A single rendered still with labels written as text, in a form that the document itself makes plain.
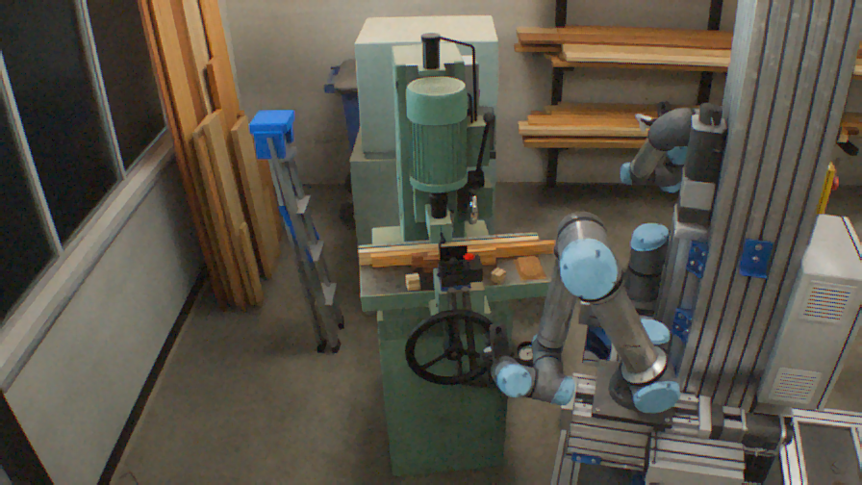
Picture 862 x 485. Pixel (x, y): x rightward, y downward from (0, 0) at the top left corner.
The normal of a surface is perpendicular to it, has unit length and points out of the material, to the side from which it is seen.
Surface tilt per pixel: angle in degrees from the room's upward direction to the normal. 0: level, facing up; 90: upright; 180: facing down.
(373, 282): 0
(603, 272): 84
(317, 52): 90
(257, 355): 0
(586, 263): 84
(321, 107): 90
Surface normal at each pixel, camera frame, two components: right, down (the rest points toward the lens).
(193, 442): -0.02, -0.85
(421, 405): 0.11, 0.53
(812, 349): -0.28, 0.52
